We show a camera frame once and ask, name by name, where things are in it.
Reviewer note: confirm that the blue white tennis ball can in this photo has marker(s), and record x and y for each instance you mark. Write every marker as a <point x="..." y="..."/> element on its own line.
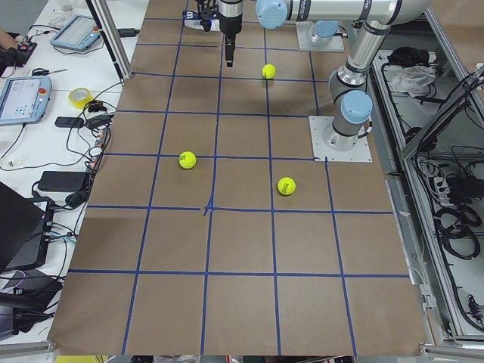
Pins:
<point x="193" y="20"/>

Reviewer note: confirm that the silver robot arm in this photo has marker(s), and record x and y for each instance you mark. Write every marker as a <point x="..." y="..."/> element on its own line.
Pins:
<point x="352" y="106"/>

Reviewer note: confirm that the far yellow tennis ball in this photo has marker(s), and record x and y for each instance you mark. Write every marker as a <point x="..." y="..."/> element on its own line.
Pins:
<point x="268" y="71"/>

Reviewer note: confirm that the yellow tennis ball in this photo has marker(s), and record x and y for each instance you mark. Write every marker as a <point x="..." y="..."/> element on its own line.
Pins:
<point x="286" y="186"/>
<point x="187" y="160"/>
<point x="268" y="71"/>

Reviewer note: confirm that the left yellow tennis ball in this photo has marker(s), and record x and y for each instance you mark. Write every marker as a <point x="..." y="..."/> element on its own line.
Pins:
<point x="187" y="160"/>

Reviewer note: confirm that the right yellow tennis ball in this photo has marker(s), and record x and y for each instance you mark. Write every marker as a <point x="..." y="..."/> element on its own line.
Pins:
<point x="286" y="186"/>

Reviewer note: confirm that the upper teach pendant tablet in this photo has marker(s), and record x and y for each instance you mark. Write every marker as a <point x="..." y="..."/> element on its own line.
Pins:
<point x="78" y="34"/>

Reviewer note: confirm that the teach pendant tablet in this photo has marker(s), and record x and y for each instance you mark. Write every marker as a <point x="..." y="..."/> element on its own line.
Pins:
<point x="78" y="34"/>
<point x="24" y="99"/>

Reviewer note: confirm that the yellow tape roll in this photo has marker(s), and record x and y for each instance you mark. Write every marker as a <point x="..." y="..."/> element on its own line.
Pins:
<point x="80" y="97"/>

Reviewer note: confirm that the black phone device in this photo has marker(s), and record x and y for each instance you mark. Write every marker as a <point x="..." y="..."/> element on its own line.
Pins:
<point x="70" y="122"/>

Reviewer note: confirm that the white crumpled cloth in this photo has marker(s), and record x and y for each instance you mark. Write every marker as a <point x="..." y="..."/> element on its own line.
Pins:
<point x="414" y="81"/>

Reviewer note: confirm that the brown paper table mat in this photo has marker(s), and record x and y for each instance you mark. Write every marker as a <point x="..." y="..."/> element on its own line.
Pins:
<point x="214" y="259"/>

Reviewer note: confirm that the lower teach pendant tablet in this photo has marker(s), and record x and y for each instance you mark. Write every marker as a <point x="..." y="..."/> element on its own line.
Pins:
<point x="24" y="99"/>

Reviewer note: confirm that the black power adapter brick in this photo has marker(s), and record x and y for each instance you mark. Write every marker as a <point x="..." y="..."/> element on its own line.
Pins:
<point x="62" y="181"/>

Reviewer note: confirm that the black laptop computer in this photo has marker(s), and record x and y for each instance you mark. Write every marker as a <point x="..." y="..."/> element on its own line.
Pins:
<point x="25" y="223"/>

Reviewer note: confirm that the aluminium frame post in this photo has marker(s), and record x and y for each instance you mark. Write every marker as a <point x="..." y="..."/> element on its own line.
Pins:
<point x="104" y="20"/>

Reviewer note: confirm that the black handled scissors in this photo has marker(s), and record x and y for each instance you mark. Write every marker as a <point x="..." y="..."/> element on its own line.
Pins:
<point x="45" y="72"/>

